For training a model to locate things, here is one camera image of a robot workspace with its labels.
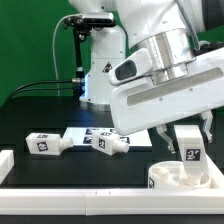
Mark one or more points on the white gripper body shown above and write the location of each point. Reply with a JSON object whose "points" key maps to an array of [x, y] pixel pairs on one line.
{"points": [[139, 105]]}

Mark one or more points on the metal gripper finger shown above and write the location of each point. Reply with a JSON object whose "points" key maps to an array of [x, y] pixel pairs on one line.
{"points": [[166, 136], [207, 125]]}

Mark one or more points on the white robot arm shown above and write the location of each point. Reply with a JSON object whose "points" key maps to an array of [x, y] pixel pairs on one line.
{"points": [[168, 29]]}

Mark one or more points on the white marker board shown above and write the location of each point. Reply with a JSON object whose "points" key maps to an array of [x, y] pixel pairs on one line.
{"points": [[83, 136]]}

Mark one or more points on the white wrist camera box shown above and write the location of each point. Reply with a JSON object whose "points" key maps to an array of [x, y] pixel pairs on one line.
{"points": [[133, 67]]}

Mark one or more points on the black camera stand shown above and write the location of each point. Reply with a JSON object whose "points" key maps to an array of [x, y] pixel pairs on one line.
{"points": [[82, 24]]}

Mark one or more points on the white front fence rail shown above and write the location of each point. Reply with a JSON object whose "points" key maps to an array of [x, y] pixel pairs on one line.
{"points": [[110, 202]]}

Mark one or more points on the white left fence rail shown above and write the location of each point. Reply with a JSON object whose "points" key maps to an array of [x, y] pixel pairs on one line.
{"points": [[6, 163]]}

